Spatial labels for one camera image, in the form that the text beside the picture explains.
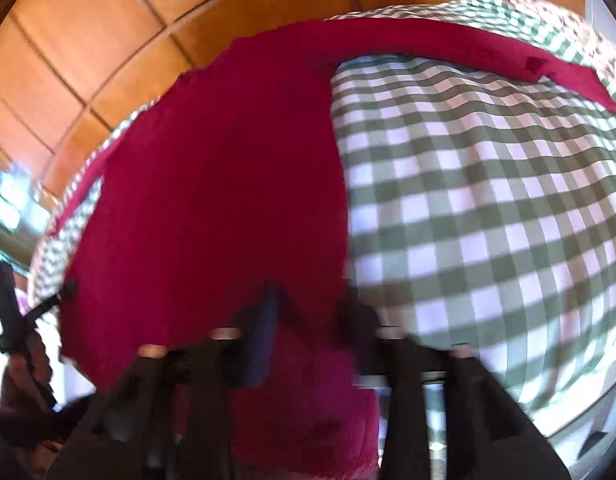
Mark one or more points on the red garment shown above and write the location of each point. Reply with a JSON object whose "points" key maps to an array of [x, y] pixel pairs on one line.
{"points": [[213, 185]]}

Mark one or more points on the window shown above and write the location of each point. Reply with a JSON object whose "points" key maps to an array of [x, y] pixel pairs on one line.
{"points": [[8, 210]]}

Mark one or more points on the floral cloth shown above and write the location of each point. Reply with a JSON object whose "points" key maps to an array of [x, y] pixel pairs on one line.
{"points": [[577, 35]]}

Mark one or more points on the green checked blanket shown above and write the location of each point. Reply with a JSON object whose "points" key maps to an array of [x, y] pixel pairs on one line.
{"points": [[462, 185]]}

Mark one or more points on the wooden wardrobe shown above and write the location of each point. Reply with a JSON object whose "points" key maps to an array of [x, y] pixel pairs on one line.
{"points": [[88, 35]]}

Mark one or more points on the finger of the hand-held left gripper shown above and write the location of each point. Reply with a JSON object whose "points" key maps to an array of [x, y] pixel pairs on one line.
{"points": [[48, 302], [5, 305]]}

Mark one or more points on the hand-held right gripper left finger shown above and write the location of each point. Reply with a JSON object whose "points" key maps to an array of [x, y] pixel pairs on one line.
{"points": [[262, 332]]}

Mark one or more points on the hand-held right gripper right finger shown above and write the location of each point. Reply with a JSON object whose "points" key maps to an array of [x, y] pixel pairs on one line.
{"points": [[357, 332]]}

